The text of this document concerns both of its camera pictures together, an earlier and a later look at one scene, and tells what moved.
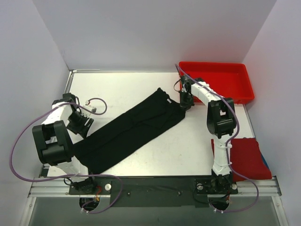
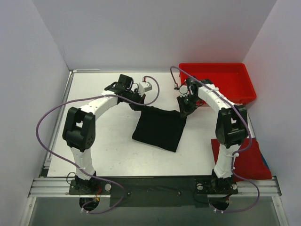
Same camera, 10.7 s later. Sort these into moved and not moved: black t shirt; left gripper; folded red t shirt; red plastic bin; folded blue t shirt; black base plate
Moved: black t shirt; left gripper
Not moved: folded blue t shirt; folded red t shirt; red plastic bin; black base plate
